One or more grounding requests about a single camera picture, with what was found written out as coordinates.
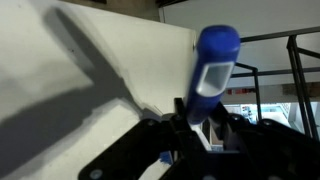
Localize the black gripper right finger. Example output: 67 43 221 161
206 103 320 180

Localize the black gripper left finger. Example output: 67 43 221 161
78 97 201 180

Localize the blue white hand brush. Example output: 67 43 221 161
159 24 242 167

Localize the black wire rack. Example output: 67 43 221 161
229 26 320 141

